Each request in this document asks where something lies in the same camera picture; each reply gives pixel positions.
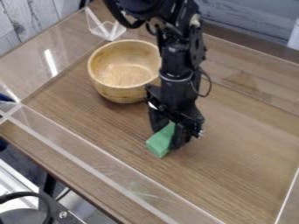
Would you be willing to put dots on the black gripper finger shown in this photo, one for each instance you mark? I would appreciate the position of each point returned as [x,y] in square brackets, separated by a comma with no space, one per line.
[183,132]
[158,118]

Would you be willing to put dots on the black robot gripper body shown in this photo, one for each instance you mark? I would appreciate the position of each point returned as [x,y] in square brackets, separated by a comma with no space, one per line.
[176,94]

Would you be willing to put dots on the green rectangular block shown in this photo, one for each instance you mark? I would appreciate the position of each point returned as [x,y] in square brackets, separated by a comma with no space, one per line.
[159,142]

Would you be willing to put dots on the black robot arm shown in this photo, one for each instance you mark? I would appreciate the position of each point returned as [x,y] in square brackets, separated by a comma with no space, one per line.
[174,21]

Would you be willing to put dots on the light wooden bowl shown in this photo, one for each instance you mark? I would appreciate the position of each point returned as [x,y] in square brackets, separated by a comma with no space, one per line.
[122,67]

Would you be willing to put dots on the black metal table leg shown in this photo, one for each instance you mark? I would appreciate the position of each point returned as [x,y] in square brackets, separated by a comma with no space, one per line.
[49,184]

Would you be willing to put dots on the clear acrylic tray wall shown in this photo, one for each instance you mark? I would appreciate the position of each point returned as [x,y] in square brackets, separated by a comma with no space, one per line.
[232,177]

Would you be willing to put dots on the clear acrylic corner bracket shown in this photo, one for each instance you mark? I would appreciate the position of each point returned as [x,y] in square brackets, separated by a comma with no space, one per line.
[107,30]

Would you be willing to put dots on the metal bracket with screw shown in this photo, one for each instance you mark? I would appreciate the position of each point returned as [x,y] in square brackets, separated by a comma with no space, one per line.
[63,216]

